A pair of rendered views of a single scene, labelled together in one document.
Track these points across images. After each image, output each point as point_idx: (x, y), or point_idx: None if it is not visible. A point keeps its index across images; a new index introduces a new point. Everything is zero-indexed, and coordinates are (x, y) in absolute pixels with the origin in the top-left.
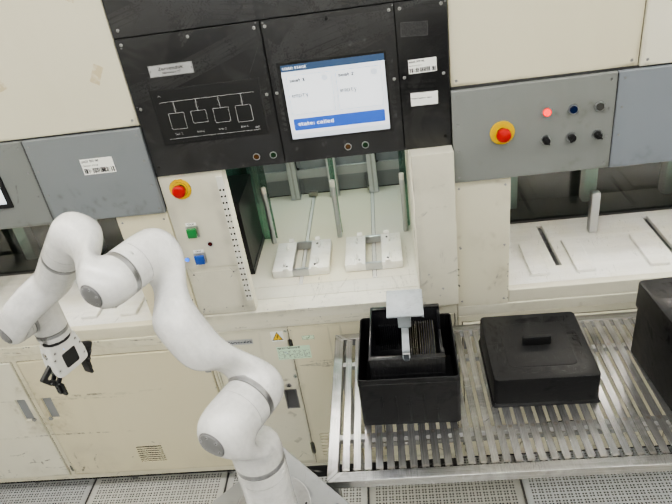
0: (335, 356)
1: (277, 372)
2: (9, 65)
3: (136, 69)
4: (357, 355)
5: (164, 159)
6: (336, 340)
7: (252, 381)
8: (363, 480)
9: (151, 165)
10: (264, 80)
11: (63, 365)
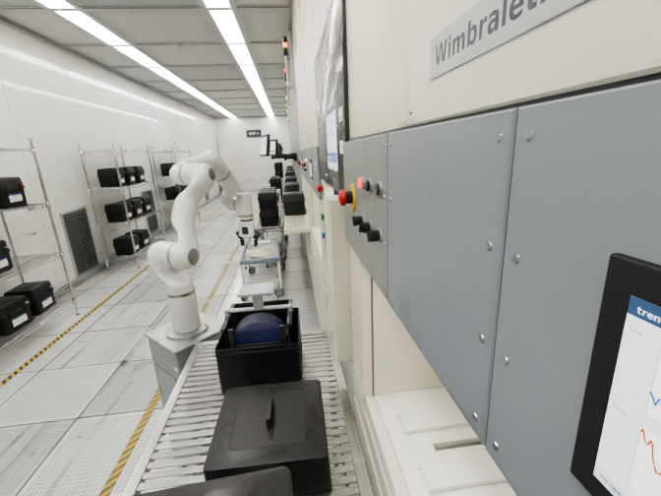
0: (307, 332)
1: (183, 252)
2: (312, 109)
3: (317, 113)
4: (307, 340)
5: (320, 167)
6: (325, 330)
7: (173, 244)
8: (190, 354)
9: (319, 170)
10: (325, 122)
11: (241, 231)
